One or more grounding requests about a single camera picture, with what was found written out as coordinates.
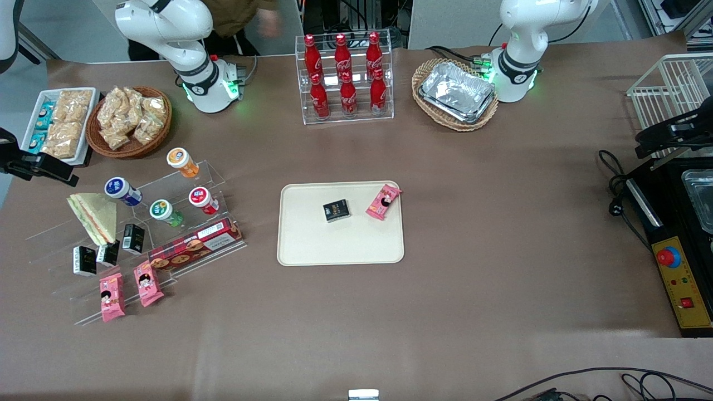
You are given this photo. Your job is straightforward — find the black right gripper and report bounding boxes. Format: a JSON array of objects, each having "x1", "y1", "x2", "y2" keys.
[{"x1": 0, "y1": 127, "x2": 79, "y2": 187}]

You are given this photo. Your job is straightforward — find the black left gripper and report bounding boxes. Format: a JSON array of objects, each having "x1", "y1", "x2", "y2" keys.
[{"x1": 636, "y1": 109, "x2": 713, "y2": 160}]

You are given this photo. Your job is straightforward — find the triangle sandwich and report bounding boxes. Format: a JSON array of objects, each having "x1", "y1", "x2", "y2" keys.
[{"x1": 67, "y1": 193, "x2": 119, "y2": 247}]

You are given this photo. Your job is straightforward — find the steel tray insert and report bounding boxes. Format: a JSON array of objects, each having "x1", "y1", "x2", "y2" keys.
[{"x1": 681, "y1": 169, "x2": 713, "y2": 234}]

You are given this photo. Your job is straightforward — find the beige plastic tray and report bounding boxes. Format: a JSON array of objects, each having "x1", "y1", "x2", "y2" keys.
[{"x1": 277, "y1": 180, "x2": 406, "y2": 267}]

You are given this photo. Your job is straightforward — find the person's bare hand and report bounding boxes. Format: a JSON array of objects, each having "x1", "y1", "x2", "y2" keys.
[{"x1": 258, "y1": 8, "x2": 282, "y2": 38}]

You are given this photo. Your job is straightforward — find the clear bag of rice crackers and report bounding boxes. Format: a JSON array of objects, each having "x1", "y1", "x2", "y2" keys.
[
  {"x1": 41, "y1": 121, "x2": 85, "y2": 159},
  {"x1": 53, "y1": 89, "x2": 93, "y2": 124}
]

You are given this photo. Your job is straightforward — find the white rectangular serving dish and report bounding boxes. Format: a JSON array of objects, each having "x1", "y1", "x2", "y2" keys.
[{"x1": 21, "y1": 87, "x2": 100, "y2": 167}]

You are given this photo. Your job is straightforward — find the blue lid can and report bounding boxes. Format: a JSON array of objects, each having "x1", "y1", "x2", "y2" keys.
[{"x1": 104, "y1": 177, "x2": 143, "y2": 207}]

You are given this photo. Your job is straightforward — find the brown wicker snack basket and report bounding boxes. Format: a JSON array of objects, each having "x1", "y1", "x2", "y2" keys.
[{"x1": 86, "y1": 86, "x2": 173, "y2": 160}]

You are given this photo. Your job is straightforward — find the black sealing machine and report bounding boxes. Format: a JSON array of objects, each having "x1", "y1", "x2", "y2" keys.
[{"x1": 624, "y1": 159, "x2": 713, "y2": 339}]

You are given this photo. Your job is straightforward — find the small black box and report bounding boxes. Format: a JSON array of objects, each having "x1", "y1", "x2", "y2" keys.
[
  {"x1": 323, "y1": 199, "x2": 351, "y2": 223},
  {"x1": 121, "y1": 223, "x2": 146, "y2": 256},
  {"x1": 96, "y1": 241, "x2": 120, "y2": 267},
  {"x1": 72, "y1": 246, "x2": 97, "y2": 277}
]

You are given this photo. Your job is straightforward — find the green lid can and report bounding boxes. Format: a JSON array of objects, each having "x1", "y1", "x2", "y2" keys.
[{"x1": 149, "y1": 199, "x2": 184, "y2": 228}]

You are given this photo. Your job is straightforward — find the red emergency stop button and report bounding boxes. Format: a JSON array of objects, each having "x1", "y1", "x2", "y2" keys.
[{"x1": 656, "y1": 246, "x2": 682, "y2": 269}]

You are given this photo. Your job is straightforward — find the orange lid can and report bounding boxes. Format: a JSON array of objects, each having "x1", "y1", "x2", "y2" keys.
[{"x1": 167, "y1": 147, "x2": 200, "y2": 179}]

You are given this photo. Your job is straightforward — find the pink snack packet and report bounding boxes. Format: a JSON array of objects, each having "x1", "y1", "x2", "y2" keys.
[
  {"x1": 133, "y1": 261, "x2": 165, "y2": 308},
  {"x1": 99, "y1": 273, "x2": 126, "y2": 323},
  {"x1": 365, "y1": 184, "x2": 403, "y2": 221}
]

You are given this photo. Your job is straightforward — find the red lid can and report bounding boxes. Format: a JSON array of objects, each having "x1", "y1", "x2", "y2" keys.
[{"x1": 188, "y1": 187, "x2": 220, "y2": 216}]

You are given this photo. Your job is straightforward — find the yellow control panel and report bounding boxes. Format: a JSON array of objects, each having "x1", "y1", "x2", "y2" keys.
[{"x1": 652, "y1": 236, "x2": 712, "y2": 329}]

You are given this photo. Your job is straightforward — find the red tartan cookie box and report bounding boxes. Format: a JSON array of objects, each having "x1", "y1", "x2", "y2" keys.
[{"x1": 148, "y1": 217, "x2": 244, "y2": 272}]

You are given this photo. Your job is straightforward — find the clear acrylic tiered stand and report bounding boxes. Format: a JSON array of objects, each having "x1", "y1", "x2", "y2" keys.
[{"x1": 25, "y1": 160, "x2": 248, "y2": 326}]

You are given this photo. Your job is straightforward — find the light wicker basket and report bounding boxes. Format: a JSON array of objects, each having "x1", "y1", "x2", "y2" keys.
[{"x1": 412, "y1": 58, "x2": 500, "y2": 132}]

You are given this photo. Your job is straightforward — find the stacked aluminium foil trays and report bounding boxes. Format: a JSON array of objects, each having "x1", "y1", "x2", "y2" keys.
[{"x1": 418, "y1": 61, "x2": 496, "y2": 124}]

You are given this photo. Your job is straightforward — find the person in brown jacket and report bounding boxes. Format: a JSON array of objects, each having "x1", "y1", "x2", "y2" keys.
[{"x1": 128, "y1": 0, "x2": 282, "y2": 61}]

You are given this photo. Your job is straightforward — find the red cola bottle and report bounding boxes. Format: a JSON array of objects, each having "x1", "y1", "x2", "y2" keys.
[
  {"x1": 340, "y1": 72, "x2": 358, "y2": 118},
  {"x1": 370, "y1": 69, "x2": 388, "y2": 116},
  {"x1": 310, "y1": 74, "x2": 330, "y2": 120},
  {"x1": 334, "y1": 34, "x2": 353, "y2": 79},
  {"x1": 304, "y1": 35, "x2": 324, "y2": 80},
  {"x1": 366, "y1": 32, "x2": 384, "y2": 76}
]

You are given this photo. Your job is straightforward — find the clear acrylic bottle rack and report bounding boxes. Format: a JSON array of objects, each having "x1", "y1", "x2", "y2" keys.
[{"x1": 295, "y1": 30, "x2": 394, "y2": 125}]

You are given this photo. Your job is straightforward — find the dark equipment rack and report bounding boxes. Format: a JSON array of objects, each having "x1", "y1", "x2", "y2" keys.
[{"x1": 300, "y1": 0, "x2": 413, "y2": 50}]

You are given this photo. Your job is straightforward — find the white wire basket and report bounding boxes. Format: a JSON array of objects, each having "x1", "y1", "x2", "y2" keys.
[{"x1": 626, "y1": 53, "x2": 713, "y2": 168}]

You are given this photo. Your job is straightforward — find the black power cable with plug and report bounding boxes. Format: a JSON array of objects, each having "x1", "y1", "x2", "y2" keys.
[{"x1": 598, "y1": 149, "x2": 655, "y2": 251}]

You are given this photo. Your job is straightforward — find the aluminium frame equipment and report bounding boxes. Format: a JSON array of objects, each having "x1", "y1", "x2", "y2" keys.
[{"x1": 638, "y1": 0, "x2": 713, "y2": 52}]

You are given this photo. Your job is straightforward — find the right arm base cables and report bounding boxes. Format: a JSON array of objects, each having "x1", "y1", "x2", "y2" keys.
[{"x1": 226, "y1": 53, "x2": 260, "y2": 98}]

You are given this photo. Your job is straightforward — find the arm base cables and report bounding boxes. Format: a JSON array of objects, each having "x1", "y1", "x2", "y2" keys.
[
  {"x1": 226, "y1": 53, "x2": 260, "y2": 98},
  {"x1": 425, "y1": 45, "x2": 494, "y2": 73}
]

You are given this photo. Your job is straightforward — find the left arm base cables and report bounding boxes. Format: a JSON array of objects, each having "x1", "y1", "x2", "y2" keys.
[{"x1": 425, "y1": 45, "x2": 494, "y2": 73}]

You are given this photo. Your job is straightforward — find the black cables bundle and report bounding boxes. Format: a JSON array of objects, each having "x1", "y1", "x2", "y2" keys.
[{"x1": 493, "y1": 366, "x2": 713, "y2": 401}]

